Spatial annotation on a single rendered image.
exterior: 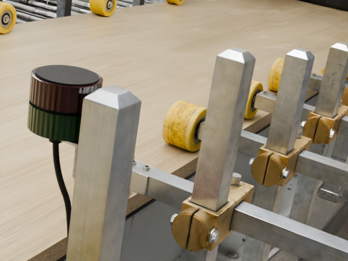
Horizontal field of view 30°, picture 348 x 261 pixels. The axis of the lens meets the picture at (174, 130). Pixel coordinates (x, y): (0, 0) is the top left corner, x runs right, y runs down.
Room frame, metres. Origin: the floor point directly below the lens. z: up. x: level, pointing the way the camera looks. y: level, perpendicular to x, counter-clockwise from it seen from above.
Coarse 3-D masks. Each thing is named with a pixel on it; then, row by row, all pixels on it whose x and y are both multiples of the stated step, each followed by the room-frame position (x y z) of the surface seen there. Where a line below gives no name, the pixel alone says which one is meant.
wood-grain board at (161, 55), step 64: (192, 0) 2.66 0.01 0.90; (256, 0) 2.94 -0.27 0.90; (0, 64) 1.38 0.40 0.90; (64, 64) 1.46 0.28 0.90; (128, 64) 1.54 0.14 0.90; (192, 64) 1.64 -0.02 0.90; (256, 64) 1.75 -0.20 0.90; (320, 64) 1.88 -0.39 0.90; (0, 128) 1.02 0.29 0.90; (256, 128) 1.28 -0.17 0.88; (0, 192) 0.79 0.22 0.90; (0, 256) 0.64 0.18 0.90
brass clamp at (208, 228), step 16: (240, 192) 0.77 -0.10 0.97; (192, 208) 0.70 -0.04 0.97; (224, 208) 0.71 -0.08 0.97; (176, 224) 0.69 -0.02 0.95; (192, 224) 0.68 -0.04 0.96; (208, 224) 0.68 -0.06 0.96; (224, 224) 0.72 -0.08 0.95; (176, 240) 0.69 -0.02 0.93; (192, 240) 0.68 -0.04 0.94; (208, 240) 0.68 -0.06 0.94
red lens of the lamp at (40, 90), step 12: (36, 84) 0.50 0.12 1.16; (48, 84) 0.49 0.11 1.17; (96, 84) 0.51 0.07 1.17; (36, 96) 0.50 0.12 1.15; (48, 96) 0.49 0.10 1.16; (60, 96) 0.49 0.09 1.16; (72, 96) 0.49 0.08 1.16; (84, 96) 0.50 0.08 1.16; (48, 108) 0.49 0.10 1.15; (60, 108) 0.49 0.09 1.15; (72, 108) 0.49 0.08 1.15
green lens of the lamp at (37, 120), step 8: (32, 104) 0.51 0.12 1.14; (32, 112) 0.50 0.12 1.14; (40, 112) 0.50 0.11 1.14; (48, 112) 0.50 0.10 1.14; (32, 120) 0.50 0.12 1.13; (40, 120) 0.50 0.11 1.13; (48, 120) 0.49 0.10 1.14; (56, 120) 0.49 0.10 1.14; (64, 120) 0.49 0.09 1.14; (72, 120) 0.50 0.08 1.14; (80, 120) 0.50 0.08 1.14; (32, 128) 0.50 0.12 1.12; (40, 128) 0.50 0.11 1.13; (48, 128) 0.49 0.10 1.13; (56, 128) 0.49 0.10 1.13; (64, 128) 0.49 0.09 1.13; (72, 128) 0.50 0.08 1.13; (40, 136) 0.50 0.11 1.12; (48, 136) 0.49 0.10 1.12; (56, 136) 0.49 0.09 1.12; (64, 136) 0.49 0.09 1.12; (72, 136) 0.50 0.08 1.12
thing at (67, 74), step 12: (36, 72) 0.51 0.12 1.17; (48, 72) 0.52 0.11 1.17; (60, 72) 0.52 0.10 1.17; (72, 72) 0.53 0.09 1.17; (84, 72) 0.53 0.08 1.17; (60, 84) 0.50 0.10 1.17; (72, 84) 0.50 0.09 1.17; (84, 84) 0.50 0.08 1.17; (72, 144) 0.50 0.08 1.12; (60, 168) 0.52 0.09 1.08; (60, 180) 0.52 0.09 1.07
